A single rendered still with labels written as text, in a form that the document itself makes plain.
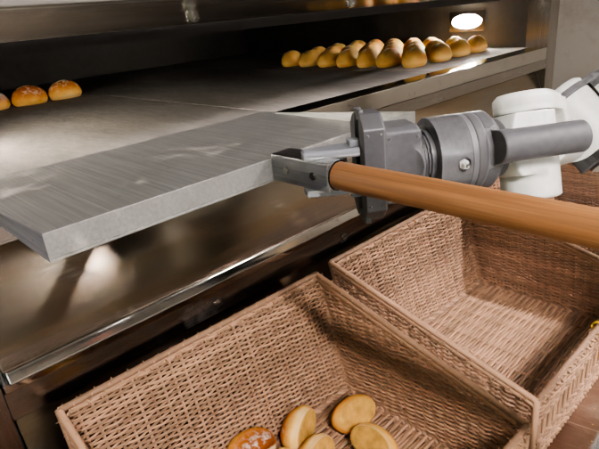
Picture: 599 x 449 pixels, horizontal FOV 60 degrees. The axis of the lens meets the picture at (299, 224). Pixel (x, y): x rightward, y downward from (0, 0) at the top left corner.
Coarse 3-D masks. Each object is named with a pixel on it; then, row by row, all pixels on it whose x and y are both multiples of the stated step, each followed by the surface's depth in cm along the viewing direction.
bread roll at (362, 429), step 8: (360, 424) 96; (368, 424) 95; (352, 432) 96; (360, 432) 95; (368, 432) 94; (376, 432) 93; (384, 432) 93; (352, 440) 95; (360, 440) 94; (368, 440) 93; (376, 440) 92; (384, 440) 92; (392, 440) 92; (360, 448) 94; (368, 448) 93; (376, 448) 92; (384, 448) 91; (392, 448) 91
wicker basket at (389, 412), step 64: (256, 320) 99; (320, 320) 110; (384, 320) 98; (128, 384) 83; (192, 384) 90; (256, 384) 99; (320, 384) 109; (384, 384) 104; (448, 384) 91; (128, 448) 83; (192, 448) 90; (448, 448) 96; (512, 448) 78
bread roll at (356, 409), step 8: (344, 400) 102; (352, 400) 101; (360, 400) 102; (368, 400) 102; (336, 408) 101; (344, 408) 100; (352, 408) 100; (360, 408) 101; (368, 408) 102; (336, 416) 99; (344, 416) 99; (352, 416) 100; (360, 416) 100; (368, 416) 101; (336, 424) 99; (344, 424) 99; (352, 424) 99; (344, 432) 99
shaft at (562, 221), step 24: (336, 168) 54; (360, 168) 52; (360, 192) 52; (384, 192) 49; (408, 192) 47; (432, 192) 46; (456, 192) 44; (480, 192) 43; (504, 192) 42; (456, 216) 45; (480, 216) 43; (504, 216) 41; (528, 216) 40; (552, 216) 39; (576, 216) 38; (576, 240) 38
